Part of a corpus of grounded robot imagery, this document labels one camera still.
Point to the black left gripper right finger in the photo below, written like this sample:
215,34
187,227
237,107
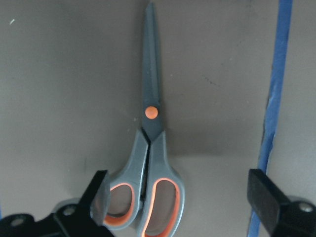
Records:
280,215

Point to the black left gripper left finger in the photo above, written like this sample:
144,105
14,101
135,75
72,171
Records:
80,218

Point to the grey orange scissors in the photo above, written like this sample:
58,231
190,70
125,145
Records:
148,163

